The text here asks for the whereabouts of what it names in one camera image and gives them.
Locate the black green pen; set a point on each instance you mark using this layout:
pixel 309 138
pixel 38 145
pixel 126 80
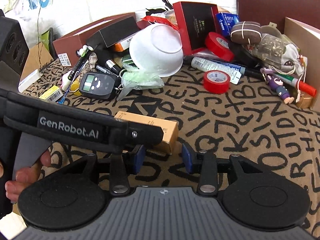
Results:
pixel 78 63

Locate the small red tape roll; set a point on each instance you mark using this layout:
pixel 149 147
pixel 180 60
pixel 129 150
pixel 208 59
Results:
pixel 216 82

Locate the beige scrunchie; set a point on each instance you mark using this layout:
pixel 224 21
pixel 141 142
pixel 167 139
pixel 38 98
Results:
pixel 91 62

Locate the black silver lipstick tube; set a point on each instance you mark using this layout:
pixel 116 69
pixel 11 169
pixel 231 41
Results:
pixel 113 66

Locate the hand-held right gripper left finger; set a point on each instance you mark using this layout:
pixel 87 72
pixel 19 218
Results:
pixel 138 158

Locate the clear plastic container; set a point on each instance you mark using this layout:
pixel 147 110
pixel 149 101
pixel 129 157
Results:
pixel 272 30

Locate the tan cardboard box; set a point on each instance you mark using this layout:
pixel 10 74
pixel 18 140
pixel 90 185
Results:
pixel 171 140

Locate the green red marker pen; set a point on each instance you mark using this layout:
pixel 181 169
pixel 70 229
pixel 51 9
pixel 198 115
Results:
pixel 297 82

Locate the white plastic bowl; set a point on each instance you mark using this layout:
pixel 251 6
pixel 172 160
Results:
pixel 155 57

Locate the black green flat object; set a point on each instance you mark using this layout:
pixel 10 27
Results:
pixel 48 42

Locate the brown shoe box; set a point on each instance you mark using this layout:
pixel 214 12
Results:
pixel 305 55

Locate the white blue labelled marker pen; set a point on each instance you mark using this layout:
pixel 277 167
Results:
pixel 215 66

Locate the red open gift box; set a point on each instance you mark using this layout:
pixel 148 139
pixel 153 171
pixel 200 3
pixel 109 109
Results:
pixel 197 27

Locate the orange white medicine box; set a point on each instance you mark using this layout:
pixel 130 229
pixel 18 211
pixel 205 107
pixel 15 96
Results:
pixel 122 46

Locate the brown white-striped cushion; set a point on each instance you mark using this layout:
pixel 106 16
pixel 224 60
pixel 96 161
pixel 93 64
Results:
pixel 246 33

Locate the yellow box with barcode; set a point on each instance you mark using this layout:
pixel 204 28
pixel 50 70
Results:
pixel 51 93

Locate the black digital timer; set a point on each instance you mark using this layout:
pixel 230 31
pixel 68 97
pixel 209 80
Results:
pixel 98 86

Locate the brown shoebox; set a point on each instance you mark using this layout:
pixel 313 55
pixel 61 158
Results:
pixel 72 42

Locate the clear plastic bag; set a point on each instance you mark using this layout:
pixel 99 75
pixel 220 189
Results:
pixel 140 80

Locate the small green packet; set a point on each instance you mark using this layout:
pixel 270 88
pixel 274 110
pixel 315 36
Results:
pixel 128 60

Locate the small brown box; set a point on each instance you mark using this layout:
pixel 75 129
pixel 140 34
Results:
pixel 303 101

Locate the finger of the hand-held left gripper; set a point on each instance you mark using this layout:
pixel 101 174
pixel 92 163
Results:
pixel 145 135

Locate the white box blue labels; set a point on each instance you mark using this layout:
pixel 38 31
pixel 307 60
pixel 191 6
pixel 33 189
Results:
pixel 30 81

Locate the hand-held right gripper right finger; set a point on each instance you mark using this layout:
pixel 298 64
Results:
pixel 187 158

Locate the clear snack packet red trim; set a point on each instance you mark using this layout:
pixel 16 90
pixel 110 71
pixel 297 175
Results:
pixel 160 20

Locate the letter printed mat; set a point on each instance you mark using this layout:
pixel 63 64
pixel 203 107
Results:
pixel 225 130

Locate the black cardboard box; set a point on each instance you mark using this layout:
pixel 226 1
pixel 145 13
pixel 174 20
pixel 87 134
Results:
pixel 117 31

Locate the clear bag of seeds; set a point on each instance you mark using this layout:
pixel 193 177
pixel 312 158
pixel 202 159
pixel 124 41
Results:
pixel 270 47

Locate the large red tape roll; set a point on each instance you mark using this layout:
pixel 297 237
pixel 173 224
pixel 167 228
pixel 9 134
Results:
pixel 220 46

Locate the person's left hand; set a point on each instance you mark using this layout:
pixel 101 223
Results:
pixel 25 175

